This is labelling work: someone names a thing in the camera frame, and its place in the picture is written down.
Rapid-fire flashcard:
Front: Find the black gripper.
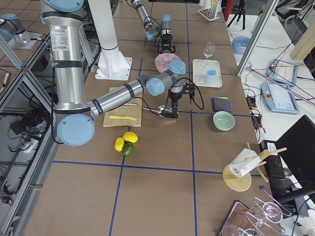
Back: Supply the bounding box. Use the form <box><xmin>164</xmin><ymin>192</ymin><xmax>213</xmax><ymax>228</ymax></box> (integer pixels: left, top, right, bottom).
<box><xmin>168</xmin><ymin>83</ymin><xmax>195</xmax><ymax>118</ymax></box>
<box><xmin>157</xmin><ymin>34</ymin><xmax>176</xmax><ymax>54</ymax></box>

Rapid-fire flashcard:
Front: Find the metal ice scoop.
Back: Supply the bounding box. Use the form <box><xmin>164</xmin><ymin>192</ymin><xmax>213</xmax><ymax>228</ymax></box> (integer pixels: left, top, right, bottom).
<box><xmin>143</xmin><ymin>105</ymin><xmax>178</xmax><ymax>119</ymax></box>

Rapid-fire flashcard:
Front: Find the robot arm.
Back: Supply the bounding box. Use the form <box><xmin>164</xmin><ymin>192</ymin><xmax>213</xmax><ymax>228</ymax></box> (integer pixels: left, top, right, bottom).
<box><xmin>41</xmin><ymin>0</ymin><xmax>186</xmax><ymax>147</ymax></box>
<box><xmin>130</xmin><ymin>0</ymin><xmax>176</xmax><ymax>54</ymax></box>

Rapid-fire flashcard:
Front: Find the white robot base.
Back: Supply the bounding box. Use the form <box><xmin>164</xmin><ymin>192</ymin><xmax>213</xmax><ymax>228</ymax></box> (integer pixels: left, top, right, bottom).
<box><xmin>88</xmin><ymin>0</ymin><xmax>132</xmax><ymax>81</ymax></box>

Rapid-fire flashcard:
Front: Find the pile of clear ice cubes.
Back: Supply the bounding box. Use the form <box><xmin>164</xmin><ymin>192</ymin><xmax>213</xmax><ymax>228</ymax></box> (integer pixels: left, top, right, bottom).
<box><xmin>157</xmin><ymin>54</ymin><xmax>179</xmax><ymax>69</ymax></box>

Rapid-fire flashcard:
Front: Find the blue plastic cup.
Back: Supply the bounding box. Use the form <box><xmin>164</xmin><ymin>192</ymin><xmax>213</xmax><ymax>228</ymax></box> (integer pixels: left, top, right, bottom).
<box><xmin>205</xmin><ymin>69</ymin><xmax>217</xmax><ymax>83</ymax></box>

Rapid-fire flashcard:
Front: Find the wooden cup stand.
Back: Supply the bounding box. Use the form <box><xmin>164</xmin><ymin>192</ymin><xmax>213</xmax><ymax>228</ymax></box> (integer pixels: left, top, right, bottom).
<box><xmin>222</xmin><ymin>142</ymin><xmax>287</xmax><ymax>192</ymax></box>

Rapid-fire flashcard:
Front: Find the pink bowl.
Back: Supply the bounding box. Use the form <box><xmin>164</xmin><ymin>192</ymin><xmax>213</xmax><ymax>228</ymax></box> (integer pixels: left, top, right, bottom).
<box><xmin>155</xmin><ymin>53</ymin><xmax>180</xmax><ymax>73</ymax></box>

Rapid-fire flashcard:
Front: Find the cream bear tray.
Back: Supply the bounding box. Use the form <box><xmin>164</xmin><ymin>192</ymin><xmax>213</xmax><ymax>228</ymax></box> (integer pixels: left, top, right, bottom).
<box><xmin>192</xmin><ymin>59</ymin><xmax>222</xmax><ymax>88</ymax></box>

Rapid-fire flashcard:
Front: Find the clear wine glass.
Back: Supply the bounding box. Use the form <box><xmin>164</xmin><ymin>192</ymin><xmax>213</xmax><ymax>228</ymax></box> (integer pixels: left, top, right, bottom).
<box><xmin>203</xmin><ymin>42</ymin><xmax>215</xmax><ymax>68</ymax></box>

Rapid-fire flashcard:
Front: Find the grey folded cloth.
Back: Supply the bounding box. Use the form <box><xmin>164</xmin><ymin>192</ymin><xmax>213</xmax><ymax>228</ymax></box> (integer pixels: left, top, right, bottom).
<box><xmin>211</xmin><ymin>97</ymin><xmax>232</xmax><ymax>113</ymax></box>

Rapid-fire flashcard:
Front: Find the wooden cutting board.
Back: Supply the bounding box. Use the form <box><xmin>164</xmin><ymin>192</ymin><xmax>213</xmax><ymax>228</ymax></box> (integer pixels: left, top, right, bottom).
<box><xmin>103</xmin><ymin>98</ymin><xmax>142</xmax><ymax>127</ymax></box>

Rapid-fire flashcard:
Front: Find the green bowl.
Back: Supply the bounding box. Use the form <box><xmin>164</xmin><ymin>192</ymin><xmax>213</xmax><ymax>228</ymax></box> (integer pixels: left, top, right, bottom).
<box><xmin>213</xmin><ymin>111</ymin><xmax>236</xmax><ymax>131</ymax></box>

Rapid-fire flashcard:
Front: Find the yellow lemon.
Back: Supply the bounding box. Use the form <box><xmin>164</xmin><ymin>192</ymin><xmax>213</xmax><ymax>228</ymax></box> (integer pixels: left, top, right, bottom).
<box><xmin>114</xmin><ymin>137</ymin><xmax>125</xmax><ymax>152</ymax></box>
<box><xmin>123</xmin><ymin>131</ymin><xmax>138</xmax><ymax>143</ymax></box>

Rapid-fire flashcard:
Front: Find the green lime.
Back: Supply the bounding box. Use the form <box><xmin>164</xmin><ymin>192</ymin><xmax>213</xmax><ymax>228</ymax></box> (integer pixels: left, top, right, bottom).
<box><xmin>122</xmin><ymin>143</ymin><xmax>134</xmax><ymax>156</ymax></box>

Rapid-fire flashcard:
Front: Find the yellow plastic knife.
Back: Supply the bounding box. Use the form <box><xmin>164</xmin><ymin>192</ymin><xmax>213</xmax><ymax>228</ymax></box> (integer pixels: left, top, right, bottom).
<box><xmin>110</xmin><ymin>115</ymin><xmax>137</xmax><ymax>121</ymax></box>

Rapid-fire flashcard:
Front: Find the blue bowl with fork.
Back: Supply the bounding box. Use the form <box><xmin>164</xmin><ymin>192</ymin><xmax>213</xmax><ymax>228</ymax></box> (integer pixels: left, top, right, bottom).
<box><xmin>232</xmin><ymin>36</ymin><xmax>251</xmax><ymax>55</ymax></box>

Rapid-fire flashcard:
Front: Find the blue teach pendant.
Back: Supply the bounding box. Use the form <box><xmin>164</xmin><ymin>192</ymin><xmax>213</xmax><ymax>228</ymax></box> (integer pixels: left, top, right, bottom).
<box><xmin>262</xmin><ymin>82</ymin><xmax>300</xmax><ymax>114</ymax></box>
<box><xmin>267</xmin><ymin>59</ymin><xmax>298</xmax><ymax>87</ymax></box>

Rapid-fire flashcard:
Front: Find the white wire cup rack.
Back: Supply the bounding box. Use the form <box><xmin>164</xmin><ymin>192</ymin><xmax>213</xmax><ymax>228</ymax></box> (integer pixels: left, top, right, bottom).
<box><xmin>197</xmin><ymin>0</ymin><xmax>221</xmax><ymax>21</ymax></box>

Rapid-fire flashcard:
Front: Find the aluminium frame post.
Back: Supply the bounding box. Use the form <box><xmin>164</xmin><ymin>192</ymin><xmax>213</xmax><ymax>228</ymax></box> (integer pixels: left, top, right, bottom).
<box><xmin>236</xmin><ymin>0</ymin><xmax>279</xmax><ymax>76</ymax></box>

